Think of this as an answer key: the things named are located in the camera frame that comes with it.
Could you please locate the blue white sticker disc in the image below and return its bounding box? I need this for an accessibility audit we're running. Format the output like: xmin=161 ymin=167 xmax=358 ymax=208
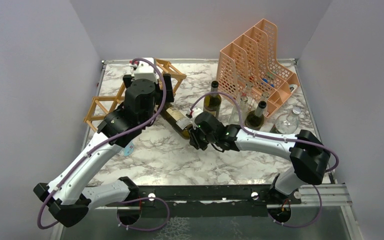
xmin=119 ymin=142 xmax=135 ymax=157

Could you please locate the green wine bottle white label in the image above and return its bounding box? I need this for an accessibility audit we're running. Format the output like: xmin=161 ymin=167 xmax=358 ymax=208
xmin=160 ymin=102 xmax=192 ymax=140

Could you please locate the clear tall glass bottle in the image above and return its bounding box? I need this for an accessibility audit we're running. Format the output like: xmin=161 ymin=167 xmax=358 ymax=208
xmin=228 ymin=96 xmax=249 ymax=125

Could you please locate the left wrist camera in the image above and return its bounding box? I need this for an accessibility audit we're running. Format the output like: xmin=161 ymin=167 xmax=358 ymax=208
xmin=129 ymin=60 xmax=158 ymax=83

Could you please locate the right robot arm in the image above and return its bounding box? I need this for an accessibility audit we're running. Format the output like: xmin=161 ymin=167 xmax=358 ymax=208
xmin=187 ymin=110 xmax=331 ymax=204

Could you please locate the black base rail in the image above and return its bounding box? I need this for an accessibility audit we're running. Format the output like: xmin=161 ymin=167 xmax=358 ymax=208
xmin=105 ymin=184 xmax=302 ymax=220

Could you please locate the clear round glass bottle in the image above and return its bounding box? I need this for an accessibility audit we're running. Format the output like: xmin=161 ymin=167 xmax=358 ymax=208
xmin=269 ymin=107 xmax=301 ymax=135

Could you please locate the dark wine bottle black neck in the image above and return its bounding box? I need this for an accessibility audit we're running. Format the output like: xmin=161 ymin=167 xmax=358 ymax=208
xmin=244 ymin=100 xmax=267 ymax=131

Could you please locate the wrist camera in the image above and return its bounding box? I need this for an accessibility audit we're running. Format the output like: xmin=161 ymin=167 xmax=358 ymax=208
xmin=129 ymin=60 xmax=158 ymax=83
xmin=186 ymin=107 xmax=204 ymax=120

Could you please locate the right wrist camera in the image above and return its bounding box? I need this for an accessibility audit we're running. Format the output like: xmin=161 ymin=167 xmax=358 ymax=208
xmin=186 ymin=107 xmax=204 ymax=120

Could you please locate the orange plastic file organizer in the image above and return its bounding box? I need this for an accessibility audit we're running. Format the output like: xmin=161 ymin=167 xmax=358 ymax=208
xmin=216 ymin=19 xmax=300 ymax=118

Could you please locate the wooden wine rack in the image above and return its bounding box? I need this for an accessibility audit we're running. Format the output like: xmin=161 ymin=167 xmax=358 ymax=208
xmin=83 ymin=58 xmax=187 ymax=133

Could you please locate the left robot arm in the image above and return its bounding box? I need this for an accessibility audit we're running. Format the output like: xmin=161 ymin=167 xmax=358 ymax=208
xmin=33 ymin=73 xmax=174 ymax=230

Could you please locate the green wine bottle silver neck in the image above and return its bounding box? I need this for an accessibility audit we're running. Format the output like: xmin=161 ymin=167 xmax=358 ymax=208
xmin=203 ymin=80 xmax=222 ymax=119

